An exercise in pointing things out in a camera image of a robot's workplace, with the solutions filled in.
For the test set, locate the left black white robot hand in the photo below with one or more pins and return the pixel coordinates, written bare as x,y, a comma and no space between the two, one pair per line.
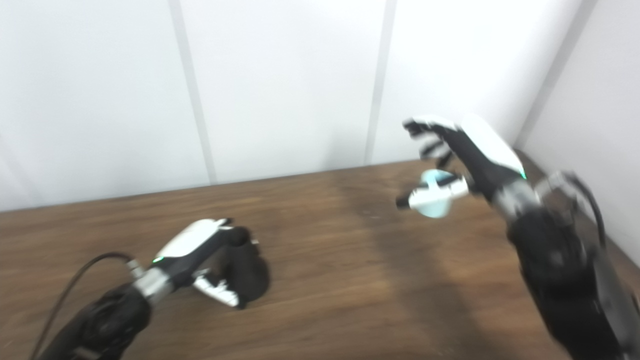
192,245

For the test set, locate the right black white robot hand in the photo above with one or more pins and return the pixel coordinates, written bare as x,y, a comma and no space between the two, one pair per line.
480,155

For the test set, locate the light blue cylinder cup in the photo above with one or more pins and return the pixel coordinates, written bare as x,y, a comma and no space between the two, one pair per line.
437,176

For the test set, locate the black flared nozzle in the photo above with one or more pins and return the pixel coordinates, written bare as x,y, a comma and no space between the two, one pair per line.
250,275

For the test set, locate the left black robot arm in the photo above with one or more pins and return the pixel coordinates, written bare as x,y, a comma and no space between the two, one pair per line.
105,320

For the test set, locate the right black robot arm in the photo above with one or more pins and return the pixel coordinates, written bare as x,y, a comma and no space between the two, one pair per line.
560,270

